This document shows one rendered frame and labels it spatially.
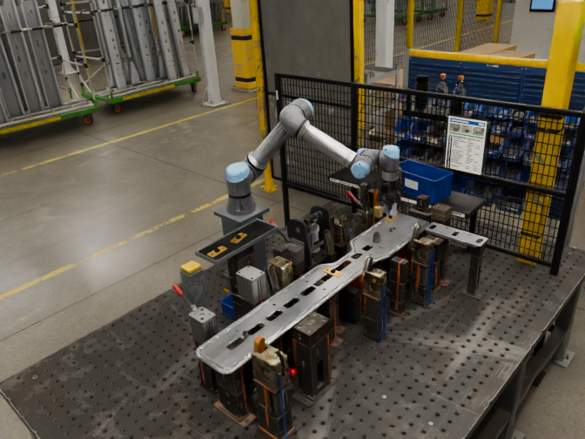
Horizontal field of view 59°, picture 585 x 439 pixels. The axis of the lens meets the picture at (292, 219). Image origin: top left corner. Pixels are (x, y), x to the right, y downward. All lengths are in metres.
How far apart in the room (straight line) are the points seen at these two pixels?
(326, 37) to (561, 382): 3.06
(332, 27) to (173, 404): 3.28
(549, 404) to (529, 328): 0.79
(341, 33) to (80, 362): 3.16
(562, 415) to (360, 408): 1.44
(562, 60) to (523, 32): 6.27
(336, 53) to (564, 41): 2.28
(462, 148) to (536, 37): 6.08
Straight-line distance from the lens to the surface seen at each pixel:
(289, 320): 2.02
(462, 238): 2.59
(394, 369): 2.28
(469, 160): 2.91
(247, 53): 9.87
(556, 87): 2.71
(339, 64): 4.54
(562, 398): 3.35
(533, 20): 8.88
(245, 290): 2.13
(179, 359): 2.40
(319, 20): 4.61
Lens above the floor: 2.24
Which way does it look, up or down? 27 degrees down
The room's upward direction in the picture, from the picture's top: 4 degrees counter-clockwise
